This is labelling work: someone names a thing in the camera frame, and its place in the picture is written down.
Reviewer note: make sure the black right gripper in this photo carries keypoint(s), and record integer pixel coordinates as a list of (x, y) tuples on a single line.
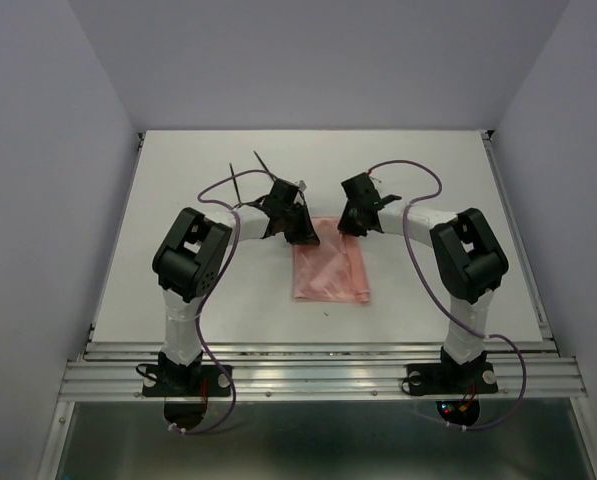
[(345, 226)]

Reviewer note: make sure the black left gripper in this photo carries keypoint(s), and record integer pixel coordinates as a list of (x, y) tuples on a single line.
[(306, 234)]

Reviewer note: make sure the pink satin napkin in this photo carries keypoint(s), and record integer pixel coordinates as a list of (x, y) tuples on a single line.
[(333, 270)]

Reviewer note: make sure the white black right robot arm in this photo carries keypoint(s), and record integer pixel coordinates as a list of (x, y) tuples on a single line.
[(469, 258)]

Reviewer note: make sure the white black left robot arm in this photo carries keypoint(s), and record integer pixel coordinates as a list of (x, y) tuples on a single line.
[(197, 248)]

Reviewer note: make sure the black fork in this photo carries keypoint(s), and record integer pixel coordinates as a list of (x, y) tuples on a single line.
[(264, 166)]

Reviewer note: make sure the black spoon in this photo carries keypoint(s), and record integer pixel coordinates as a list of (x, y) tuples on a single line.
[(235, 185)]

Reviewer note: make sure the aluminium frame rail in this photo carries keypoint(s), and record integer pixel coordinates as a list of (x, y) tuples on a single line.
[(303, 371)]

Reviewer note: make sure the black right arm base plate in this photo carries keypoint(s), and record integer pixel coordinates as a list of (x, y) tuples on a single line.
[(424, 379)]

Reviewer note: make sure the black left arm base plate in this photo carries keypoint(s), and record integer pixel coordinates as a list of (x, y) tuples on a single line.
[(203, 380)]

